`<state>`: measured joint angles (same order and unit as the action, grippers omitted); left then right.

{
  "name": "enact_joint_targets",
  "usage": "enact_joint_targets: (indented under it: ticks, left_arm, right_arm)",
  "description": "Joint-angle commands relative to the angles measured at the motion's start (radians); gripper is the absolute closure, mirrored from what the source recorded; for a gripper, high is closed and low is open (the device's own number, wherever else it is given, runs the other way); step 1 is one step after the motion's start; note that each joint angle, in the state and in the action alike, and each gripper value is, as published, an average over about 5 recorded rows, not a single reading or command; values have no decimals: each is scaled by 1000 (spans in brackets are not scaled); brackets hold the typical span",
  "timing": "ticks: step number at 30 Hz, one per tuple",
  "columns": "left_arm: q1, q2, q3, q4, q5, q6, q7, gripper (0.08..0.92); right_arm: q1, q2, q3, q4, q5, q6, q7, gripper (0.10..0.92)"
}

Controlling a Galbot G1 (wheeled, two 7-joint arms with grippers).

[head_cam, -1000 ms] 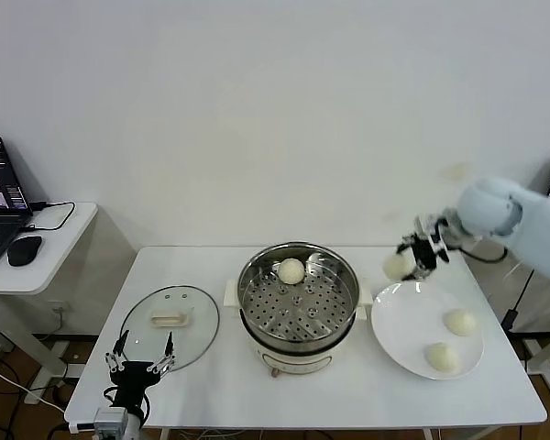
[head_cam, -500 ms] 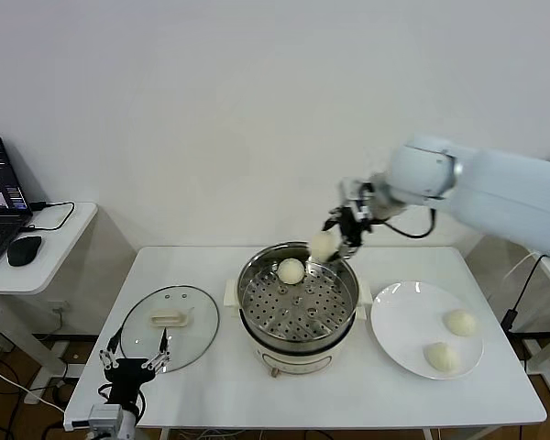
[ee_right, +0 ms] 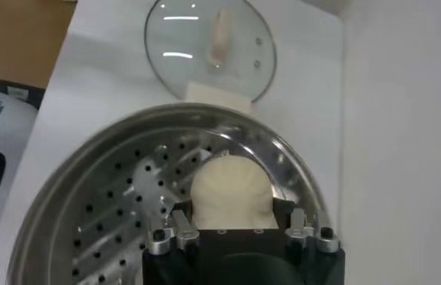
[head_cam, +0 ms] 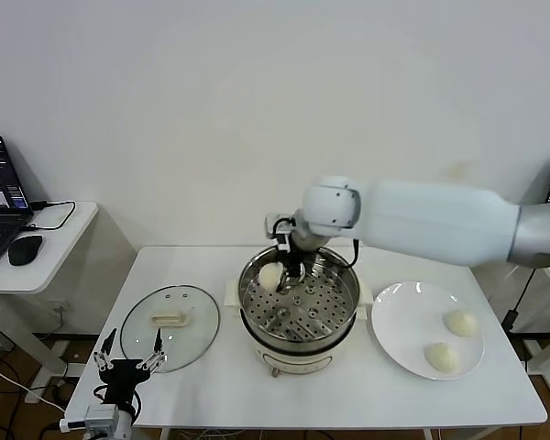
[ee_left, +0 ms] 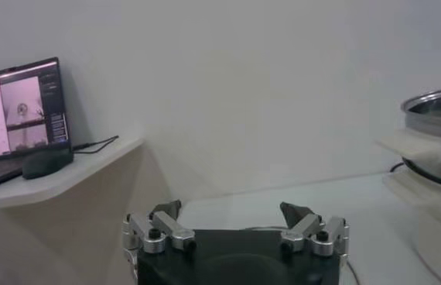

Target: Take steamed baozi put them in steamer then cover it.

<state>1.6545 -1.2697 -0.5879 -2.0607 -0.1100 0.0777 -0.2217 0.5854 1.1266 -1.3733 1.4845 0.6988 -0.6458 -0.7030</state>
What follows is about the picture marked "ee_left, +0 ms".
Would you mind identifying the round glass pot lid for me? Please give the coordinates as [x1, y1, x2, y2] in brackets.
[177, 197, 361, 285]

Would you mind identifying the black laptop cable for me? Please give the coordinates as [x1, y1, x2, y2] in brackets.
[72, 135, 120, 155]

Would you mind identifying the black computer mouse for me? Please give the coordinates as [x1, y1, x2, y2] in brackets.
[22, 149, 75, 180]

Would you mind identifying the white side table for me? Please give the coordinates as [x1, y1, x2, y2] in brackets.
[0, 136, 145, 213]

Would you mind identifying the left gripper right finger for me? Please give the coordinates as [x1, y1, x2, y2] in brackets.
[279, 201, 350, 258]

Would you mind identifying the stainless steel steamer basket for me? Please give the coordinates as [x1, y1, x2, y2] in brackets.
[374, 85, 441, 194]

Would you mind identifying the black open laptop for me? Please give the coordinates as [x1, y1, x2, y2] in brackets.
[0, 57, 74, 194]

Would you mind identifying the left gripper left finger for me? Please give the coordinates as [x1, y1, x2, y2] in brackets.
[122, 199, 197, 255]

